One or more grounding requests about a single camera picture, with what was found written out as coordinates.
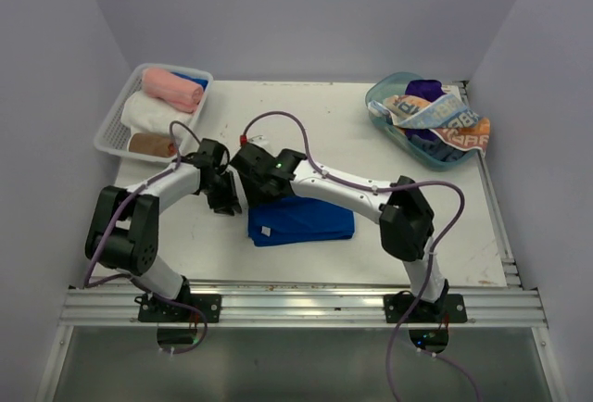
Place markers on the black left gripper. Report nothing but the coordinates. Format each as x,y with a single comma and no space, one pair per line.
229,201

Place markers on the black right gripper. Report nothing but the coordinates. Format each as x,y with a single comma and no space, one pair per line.
255,195

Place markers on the royal blue towel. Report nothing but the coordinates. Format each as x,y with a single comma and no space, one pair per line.
295,220

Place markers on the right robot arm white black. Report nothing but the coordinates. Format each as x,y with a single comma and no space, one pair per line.
399,209

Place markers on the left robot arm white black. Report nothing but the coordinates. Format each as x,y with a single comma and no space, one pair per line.
124,231

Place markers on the brown rolled towel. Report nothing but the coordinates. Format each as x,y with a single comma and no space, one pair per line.
152,145

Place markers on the blue rolled towel in basket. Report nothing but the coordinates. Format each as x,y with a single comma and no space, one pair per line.
189,84

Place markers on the pink rolled towel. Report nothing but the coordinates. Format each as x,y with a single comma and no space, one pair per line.
183,95

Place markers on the white rolled towel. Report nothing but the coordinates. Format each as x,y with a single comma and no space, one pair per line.
144,114

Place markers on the white plastic mesh basket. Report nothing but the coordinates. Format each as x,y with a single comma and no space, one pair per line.
112,137

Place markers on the teal transparent plastic tub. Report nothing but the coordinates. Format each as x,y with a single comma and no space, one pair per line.
396,84

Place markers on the grey-blue towel in tub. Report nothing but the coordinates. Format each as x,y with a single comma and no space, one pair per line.
437,149

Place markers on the purple towel in tub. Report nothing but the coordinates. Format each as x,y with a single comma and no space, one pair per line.
429,90

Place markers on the orange blue printed towel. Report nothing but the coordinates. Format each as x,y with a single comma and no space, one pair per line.
447,119

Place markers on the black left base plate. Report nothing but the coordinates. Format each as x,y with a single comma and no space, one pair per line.
195,307

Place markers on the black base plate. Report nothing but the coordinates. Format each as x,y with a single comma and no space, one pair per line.
195,307
421,307

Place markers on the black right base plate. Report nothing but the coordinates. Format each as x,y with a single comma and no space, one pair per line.
421,307

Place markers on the aluminium mounting rail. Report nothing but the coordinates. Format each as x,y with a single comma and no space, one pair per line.
290,305

